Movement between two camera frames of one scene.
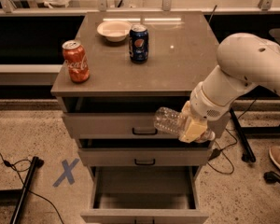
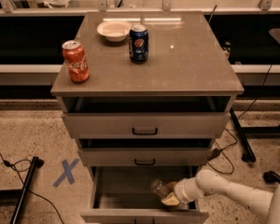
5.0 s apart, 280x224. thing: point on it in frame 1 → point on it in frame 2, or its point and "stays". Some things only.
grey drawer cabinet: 118,70 stays
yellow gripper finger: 195,128 → 171,200
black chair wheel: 272,177 stays
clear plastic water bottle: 175,121 → 162,189
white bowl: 114,31 stays
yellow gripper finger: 187,108 → 172,185
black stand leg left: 36,162 stays
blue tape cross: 67,168 stays
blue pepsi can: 138,43 stays
